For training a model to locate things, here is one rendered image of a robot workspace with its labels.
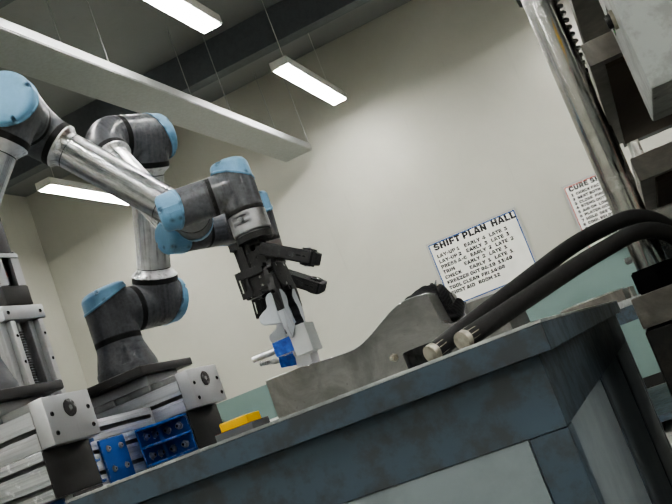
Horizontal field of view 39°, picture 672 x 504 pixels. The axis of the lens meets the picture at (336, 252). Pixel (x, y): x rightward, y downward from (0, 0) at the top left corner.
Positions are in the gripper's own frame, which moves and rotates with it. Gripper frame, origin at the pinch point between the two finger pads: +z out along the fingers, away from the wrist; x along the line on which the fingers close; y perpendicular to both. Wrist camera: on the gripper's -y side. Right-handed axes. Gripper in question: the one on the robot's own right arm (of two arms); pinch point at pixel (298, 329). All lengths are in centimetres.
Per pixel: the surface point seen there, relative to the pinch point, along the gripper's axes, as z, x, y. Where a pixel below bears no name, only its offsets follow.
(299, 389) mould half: 10.1, -10.0, 8.0
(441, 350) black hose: 13.6, 25.3, -29.9
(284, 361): 2.6, -26.4, 15.7
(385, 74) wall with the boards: -278, -735, 98
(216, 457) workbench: 17, 52, -3
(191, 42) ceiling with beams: -335, -584, 224
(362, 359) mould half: 9.1, -10.0, -6.4
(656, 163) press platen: -6, -27, -71
